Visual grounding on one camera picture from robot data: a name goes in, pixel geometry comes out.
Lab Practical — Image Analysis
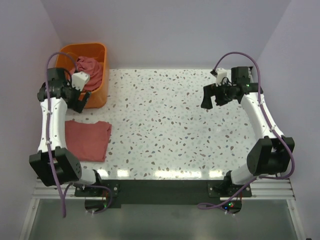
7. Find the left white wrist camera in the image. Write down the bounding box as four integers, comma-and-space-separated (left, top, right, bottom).
71, 71, 90, 91

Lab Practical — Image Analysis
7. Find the orange plastic laundry basket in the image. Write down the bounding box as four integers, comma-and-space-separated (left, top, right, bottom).
55, 42, 110, 109

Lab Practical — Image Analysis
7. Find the pink t shirt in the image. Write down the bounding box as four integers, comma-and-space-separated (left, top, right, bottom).
76, 56, 104, 92
65, 120, 112, 163

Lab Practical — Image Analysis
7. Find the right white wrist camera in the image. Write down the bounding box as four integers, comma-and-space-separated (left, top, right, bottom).
210, 68, 228, 87

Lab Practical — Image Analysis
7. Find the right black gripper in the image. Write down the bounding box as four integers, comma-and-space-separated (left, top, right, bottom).
200, 80, 237, 110

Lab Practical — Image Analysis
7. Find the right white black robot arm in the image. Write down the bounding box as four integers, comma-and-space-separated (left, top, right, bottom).
201, 66, 295, 197

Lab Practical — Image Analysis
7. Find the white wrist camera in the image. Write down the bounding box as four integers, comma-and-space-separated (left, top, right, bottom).
71, 71, 90, 91
210, 68, 228, 87

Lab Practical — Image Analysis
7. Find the aluminium front rail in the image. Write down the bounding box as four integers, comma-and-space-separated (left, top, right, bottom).
32, 179, 295, 200

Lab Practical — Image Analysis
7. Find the pink t shirt in basket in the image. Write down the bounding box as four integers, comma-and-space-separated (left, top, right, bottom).
76, 56, 104, 92

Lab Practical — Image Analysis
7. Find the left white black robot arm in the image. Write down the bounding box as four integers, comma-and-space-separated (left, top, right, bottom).
29, 67, 104, 196

